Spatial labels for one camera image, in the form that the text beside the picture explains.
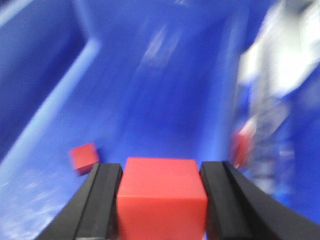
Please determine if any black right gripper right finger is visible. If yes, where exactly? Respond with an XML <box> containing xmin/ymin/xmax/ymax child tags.
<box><xmin>200</xmin><ymin>161</ymin><xmax>320</xmax><ymax>240</ymax></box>

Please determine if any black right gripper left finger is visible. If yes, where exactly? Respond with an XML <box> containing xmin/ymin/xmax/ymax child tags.
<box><xmin>37</xmin><ymin>163</ymin><xmax>123</xmax><ymax>240</ymax></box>

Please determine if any red cube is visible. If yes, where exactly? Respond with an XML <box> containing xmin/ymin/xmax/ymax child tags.
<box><xmin>231</xmin><ymin>117</ymin><xmax>257</xmax><ymax>169</ymax></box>
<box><xmin>116</xmin><ymin>157</ymin><xmax>208</xmax><ymax>240</ymax></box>
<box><xmin>69</xmin><ymin>142</ymin><xmax>100</xmax><ymax>176</ymax></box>

